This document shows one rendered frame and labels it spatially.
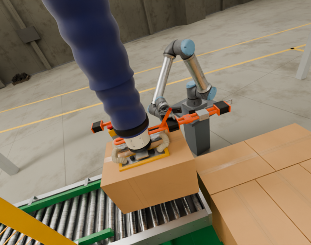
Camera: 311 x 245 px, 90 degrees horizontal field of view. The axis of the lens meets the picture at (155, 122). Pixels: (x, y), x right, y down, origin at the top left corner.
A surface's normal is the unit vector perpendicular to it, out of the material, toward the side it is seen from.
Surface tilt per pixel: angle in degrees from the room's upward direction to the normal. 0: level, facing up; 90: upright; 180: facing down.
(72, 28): 75
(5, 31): 90
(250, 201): 0
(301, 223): 0
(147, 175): 90
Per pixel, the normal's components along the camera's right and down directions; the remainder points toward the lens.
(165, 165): -0.25, -0.77
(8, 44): 0.48, 0.43
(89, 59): -0.17, 0.41
